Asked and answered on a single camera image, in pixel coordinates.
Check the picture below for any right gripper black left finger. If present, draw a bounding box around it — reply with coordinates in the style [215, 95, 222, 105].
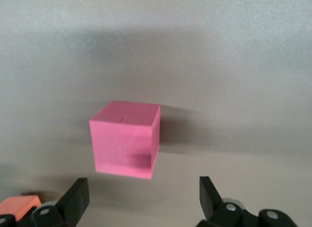
[0, 177, 90, 227]

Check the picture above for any orange foam cube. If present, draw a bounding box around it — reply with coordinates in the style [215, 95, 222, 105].
[0, 194, 42, 223]

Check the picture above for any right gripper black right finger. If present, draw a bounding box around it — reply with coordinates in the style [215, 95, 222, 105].
[196, 176, 299, 227]

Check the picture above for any red foam cube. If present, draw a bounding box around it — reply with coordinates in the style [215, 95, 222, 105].
[89, 100, 161, 180]

